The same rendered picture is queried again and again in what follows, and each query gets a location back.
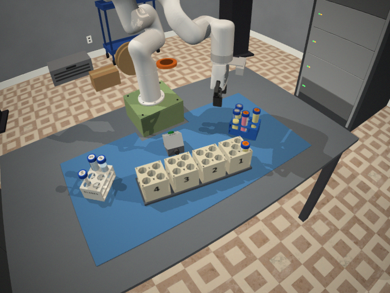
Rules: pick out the beige tube rack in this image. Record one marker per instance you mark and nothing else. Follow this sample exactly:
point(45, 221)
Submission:
point(98, 191)

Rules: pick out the blue bench mat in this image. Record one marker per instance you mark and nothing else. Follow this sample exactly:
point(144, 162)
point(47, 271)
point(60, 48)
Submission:
point(122, 222)

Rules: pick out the blue tube rack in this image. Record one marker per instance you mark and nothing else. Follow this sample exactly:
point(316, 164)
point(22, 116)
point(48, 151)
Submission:
point(251, 133)

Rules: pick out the tube with blue cap and grey dot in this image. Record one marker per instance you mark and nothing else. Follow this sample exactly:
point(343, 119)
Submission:
point(236, 116)

